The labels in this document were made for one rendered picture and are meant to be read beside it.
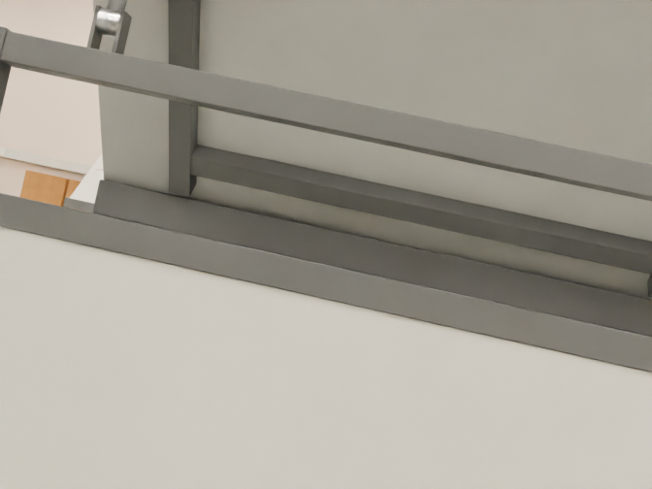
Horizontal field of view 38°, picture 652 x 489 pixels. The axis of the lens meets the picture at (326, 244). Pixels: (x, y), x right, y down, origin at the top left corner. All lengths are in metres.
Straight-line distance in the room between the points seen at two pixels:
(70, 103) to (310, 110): 8.97
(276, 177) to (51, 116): 8.56
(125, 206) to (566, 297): 0.81
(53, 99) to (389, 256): 8.61
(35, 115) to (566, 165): 9.27
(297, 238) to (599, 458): 0.77
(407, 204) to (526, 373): 0.56
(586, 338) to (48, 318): 0.64
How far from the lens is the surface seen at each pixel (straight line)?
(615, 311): 1.75
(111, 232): 1.18
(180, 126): 1.64
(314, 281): 1.13
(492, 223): 1.63
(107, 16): 1.22
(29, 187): 8.39
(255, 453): 1.16
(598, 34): 1.48
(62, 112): 10.10
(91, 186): 6.66
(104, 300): 1.18
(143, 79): 1.19
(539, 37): 1.48
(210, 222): 1.74
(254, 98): 1.16
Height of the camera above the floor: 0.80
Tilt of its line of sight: 1 degrees up
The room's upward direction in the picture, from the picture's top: 12 degrees clockwise
